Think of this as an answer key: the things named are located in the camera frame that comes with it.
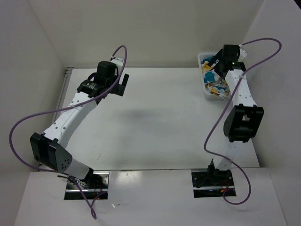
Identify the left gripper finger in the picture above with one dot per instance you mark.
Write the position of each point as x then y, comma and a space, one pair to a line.
125, 79
119, 89

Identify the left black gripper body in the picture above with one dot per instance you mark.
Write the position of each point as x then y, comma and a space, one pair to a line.
112, 81

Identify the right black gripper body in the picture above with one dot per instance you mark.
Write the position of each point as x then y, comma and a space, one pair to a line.
217, 69

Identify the patterned white yellow teal shorts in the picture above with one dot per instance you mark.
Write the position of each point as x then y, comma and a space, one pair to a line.
216, 81

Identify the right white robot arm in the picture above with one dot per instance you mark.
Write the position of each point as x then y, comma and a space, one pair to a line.
244, 119

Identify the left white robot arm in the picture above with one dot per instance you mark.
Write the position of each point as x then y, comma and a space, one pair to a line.
49, 147

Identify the white plastic basket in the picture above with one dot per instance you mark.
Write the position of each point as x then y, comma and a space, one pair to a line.
204, 70

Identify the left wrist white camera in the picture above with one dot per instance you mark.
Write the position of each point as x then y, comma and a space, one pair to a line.
118, 62

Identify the wrist white camera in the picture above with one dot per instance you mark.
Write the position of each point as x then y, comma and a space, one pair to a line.
242, 53
118, 62

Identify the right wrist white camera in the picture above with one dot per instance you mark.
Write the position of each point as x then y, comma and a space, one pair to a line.
242, 53

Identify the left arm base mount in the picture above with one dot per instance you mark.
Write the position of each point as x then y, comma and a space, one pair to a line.
98, 189

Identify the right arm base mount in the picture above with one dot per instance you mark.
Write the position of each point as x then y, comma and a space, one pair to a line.
206, 186

